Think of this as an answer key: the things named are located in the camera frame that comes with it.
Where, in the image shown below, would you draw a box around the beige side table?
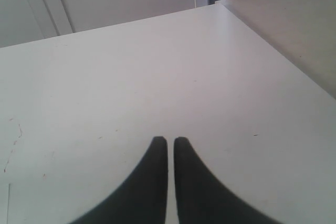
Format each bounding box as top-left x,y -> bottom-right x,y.
219,0 -> 335,97

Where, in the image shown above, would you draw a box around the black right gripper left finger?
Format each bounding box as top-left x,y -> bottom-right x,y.
73,136 -> 167,223

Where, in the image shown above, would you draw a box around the white paper sheet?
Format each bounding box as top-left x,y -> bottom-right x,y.
0,184 -> 10,224

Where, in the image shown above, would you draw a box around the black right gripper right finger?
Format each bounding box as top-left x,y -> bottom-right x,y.
174,137 -> 277,223

